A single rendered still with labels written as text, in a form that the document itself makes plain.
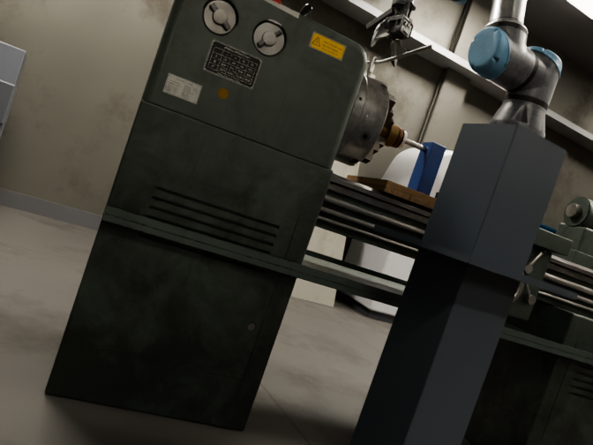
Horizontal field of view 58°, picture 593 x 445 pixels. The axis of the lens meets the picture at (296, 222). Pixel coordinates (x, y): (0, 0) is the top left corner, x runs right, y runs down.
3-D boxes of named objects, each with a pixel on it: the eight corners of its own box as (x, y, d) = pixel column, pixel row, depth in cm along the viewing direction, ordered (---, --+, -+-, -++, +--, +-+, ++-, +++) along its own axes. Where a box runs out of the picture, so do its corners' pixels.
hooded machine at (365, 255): (394, 311, 556) (446, 163, 550) (440, 336, 491) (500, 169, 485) (328, 293, 519) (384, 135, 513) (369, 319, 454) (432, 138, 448)
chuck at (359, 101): (340, 150, 174) (367, 59, 176) (307, 157, 204) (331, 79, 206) (349, 154, 175) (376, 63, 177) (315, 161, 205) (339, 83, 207)
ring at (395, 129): (387, 116, 191) (409, 126, 194) (376, 117, 200) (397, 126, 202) (379, 141, 191) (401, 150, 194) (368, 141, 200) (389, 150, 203)
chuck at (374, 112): (349, 154, 175) (376, 63, 177) (315, 161, 205) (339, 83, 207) (372, 162, 178) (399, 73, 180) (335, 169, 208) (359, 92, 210)
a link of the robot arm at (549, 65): (559, 109, 144) (575, 62, 144) (525, 90, 138) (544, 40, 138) (522, 110, 155) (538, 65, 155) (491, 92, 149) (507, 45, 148)
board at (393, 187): (384, 191, 180) (387, 179, 180) (344, 184, 214) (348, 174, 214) (456, 218, 189) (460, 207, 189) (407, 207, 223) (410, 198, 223)
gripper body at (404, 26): (398, 30, 184) (408, -3, 185) (378, 32, 190) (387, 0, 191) (409, 41, 190) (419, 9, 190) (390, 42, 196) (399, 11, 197)
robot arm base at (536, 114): (554, 147, 144) (566, 111, 144) (517, 127, 137) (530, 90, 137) (511, 144, 157) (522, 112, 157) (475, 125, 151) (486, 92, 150)
